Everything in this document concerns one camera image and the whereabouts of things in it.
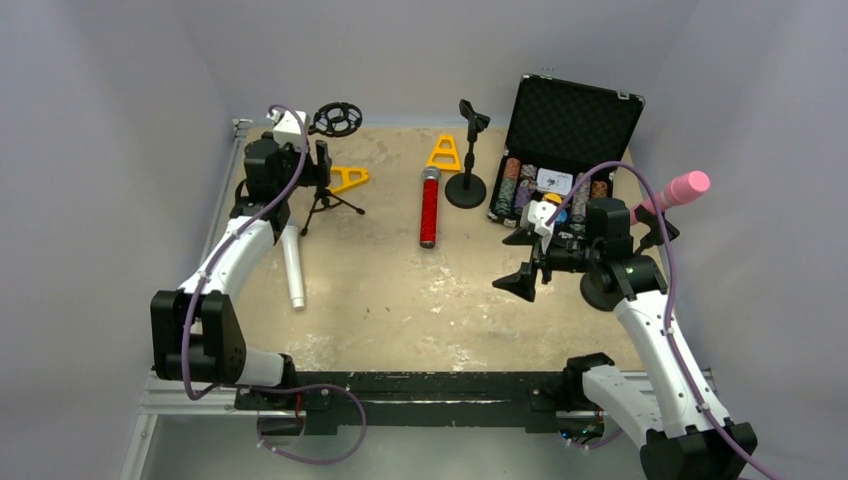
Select yellow triangle block left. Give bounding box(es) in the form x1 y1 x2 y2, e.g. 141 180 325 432
329 166 370 194

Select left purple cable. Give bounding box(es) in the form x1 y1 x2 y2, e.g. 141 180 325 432
180 103 313 403

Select black round-base clip stand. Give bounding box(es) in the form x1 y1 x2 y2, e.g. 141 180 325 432
580 206 680 312

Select black round-base stand rear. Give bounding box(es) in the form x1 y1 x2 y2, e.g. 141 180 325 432
445 99 490 209

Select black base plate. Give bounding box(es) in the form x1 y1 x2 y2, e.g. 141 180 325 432
235 371 615 443

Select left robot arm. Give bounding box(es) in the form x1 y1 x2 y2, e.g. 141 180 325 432
150 132 331 400

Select yellow triangle block rear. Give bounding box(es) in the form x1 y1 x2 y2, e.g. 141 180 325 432
426 134 462 173

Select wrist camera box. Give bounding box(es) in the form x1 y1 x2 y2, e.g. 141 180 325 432
519 200 557 253
267 106 311 149

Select black tripod shock-mount stand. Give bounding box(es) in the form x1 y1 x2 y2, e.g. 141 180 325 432
300 101 365 237

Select yellow triangle block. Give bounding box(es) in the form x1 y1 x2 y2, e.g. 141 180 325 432
426 134 462 173
329 166 370 194

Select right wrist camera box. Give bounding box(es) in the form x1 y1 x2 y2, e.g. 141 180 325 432
519 200 557 253

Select aluminium frame rail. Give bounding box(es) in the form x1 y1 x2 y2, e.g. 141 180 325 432
119 118 254 479

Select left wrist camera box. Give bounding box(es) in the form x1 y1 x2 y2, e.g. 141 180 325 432
267 106 311 149

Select white card deck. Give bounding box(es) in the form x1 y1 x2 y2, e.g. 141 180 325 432
535 168 574 196

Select purple cable loop front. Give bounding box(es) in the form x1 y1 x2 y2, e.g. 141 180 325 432
256 384 368 466

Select pink microphone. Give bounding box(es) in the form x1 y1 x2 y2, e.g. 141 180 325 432
654 170 711 213

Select white microphone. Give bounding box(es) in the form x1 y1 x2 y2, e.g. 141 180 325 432
280 224 306 311

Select black poker chip case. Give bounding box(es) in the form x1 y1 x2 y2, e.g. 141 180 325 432
486 74 645 227

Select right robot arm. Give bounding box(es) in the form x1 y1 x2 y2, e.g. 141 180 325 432
493 198 758 479

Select red glitter microphone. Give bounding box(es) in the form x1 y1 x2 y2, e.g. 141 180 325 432
419 166 441 249

